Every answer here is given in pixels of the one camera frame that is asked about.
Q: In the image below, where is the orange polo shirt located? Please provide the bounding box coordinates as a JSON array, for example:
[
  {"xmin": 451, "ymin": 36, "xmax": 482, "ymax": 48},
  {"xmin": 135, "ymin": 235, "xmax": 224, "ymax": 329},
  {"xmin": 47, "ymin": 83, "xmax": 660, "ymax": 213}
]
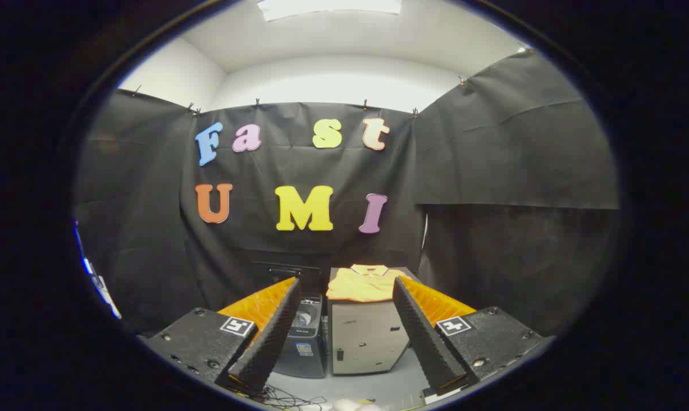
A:
[{"xmin": 326, "ymin": 264, "xmax": 413, "ymax": 303}]

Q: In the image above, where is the grey cabinet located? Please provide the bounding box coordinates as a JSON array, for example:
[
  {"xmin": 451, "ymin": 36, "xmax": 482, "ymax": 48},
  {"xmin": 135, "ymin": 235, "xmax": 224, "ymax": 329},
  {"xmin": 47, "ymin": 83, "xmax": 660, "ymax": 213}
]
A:
[{"xmin": 327, "ymin": 266, "xmax": 422, "ymax": 376}]

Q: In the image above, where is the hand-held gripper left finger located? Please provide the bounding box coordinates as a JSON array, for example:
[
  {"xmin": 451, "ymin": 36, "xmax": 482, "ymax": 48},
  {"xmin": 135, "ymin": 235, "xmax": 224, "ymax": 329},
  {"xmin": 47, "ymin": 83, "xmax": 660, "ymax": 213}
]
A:
[{"xmin": 143, "ymin": 277, "xmax": 302, "ymax": 397}]

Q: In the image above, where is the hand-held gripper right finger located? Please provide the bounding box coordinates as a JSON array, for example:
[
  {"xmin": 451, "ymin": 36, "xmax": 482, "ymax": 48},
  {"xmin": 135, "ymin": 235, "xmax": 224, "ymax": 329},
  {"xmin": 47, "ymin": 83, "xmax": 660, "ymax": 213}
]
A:
[{"xmin": 392, "ymin": 276, "xmax": 555, "ymax": 398}]

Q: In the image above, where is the white and blue object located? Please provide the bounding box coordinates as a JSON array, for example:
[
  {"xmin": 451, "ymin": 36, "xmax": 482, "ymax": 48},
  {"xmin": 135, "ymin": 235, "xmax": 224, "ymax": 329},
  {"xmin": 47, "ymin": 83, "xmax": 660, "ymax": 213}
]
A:
[{"xmin": 73, "ymin": 221, "xmax": 122, "ymax": 320}]

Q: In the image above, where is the dark grey washing machine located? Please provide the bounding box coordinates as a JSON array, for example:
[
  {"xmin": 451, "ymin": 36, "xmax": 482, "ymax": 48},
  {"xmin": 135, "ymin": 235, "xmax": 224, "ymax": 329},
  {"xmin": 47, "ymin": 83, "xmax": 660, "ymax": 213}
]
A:
[{"xmin": 273, "ymin": 294, "xmax": 328, "ymax": 378}]

